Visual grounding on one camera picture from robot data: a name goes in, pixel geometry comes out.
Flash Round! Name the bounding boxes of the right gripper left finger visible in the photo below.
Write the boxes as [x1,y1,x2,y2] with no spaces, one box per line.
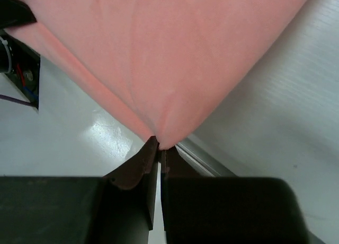
[1,137,158,243]

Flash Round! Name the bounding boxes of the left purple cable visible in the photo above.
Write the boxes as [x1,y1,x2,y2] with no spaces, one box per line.
[0,94,34,107]

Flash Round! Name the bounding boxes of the aluminium rail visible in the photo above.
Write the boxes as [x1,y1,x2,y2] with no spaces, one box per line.
[176,140,236,177]

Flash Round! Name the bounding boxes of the pink t-shirt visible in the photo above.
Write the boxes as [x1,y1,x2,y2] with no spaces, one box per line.
[7,0,307,149]

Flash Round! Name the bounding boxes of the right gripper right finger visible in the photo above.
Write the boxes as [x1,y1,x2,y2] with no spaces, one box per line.
[160,147,309,243]

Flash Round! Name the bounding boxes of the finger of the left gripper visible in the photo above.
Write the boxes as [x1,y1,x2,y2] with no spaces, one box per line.
[0,0,37,29]

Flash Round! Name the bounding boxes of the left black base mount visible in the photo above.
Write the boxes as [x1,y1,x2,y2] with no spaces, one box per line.
[1,30,41,109]

